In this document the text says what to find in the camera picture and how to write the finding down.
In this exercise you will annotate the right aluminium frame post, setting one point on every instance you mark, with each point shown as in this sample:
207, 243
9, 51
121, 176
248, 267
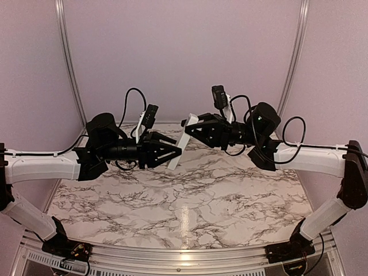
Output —
296, 54

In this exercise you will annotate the white remote control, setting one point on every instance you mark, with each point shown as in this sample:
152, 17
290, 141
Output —
183, 140

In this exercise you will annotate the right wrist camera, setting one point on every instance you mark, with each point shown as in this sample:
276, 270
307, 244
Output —
222, 102

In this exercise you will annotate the aluminium frame post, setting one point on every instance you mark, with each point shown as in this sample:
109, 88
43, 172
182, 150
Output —
59, 6
296, 54

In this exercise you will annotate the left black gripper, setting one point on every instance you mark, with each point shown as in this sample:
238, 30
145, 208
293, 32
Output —
148, 149

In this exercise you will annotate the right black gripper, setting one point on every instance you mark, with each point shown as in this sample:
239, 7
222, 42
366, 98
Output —
214, 134

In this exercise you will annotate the left aluminium frame post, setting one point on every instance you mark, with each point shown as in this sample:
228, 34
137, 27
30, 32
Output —
59, 6

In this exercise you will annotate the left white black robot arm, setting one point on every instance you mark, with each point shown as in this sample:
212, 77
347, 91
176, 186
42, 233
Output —
106, 142

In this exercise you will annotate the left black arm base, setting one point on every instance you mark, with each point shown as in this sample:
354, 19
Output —
61, 245

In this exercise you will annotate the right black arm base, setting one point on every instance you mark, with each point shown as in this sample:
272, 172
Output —
296, 247

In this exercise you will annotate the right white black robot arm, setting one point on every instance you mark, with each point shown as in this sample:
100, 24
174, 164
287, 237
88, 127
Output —
346, 162

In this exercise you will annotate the front aluminium rail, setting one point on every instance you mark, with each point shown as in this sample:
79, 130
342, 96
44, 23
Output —
119, 260

